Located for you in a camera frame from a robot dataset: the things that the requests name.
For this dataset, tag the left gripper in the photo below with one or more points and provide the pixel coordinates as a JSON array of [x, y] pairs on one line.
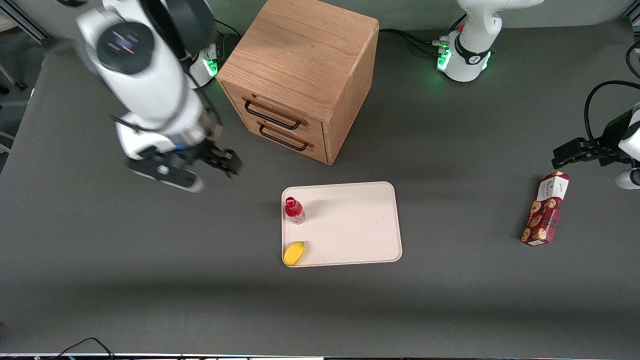
[[611, 136]]

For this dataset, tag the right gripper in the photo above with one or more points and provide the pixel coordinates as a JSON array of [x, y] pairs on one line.
[[212, 152]]

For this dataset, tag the red coke bottle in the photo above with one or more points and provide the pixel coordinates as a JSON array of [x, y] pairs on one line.
[[294, 211]]

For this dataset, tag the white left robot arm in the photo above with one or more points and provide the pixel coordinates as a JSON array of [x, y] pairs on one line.
[[472, 45]]

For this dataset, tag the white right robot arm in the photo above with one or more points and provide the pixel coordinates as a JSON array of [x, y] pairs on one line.
[[150, 85]]

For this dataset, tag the white rectangular tray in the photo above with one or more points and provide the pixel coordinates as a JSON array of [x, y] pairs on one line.
[[350, 225]]

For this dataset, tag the wooden drawer front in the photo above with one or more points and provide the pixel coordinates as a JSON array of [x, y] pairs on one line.
[[315, 150], [235, 97]]

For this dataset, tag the red cookie box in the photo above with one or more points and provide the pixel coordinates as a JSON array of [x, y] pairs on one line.
[[546, 210]]

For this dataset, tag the yellow lemon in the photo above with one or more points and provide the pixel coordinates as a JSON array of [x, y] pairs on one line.
[[294, 253]]

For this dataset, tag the wooden drawer cabinet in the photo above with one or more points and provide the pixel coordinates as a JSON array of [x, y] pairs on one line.
[[300, 50]]

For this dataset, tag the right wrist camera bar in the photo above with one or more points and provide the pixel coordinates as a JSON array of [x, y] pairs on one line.
[[170, 176]]

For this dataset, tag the grey aluminium frame bar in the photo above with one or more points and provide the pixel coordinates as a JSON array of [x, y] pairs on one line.
[[25, 22]]

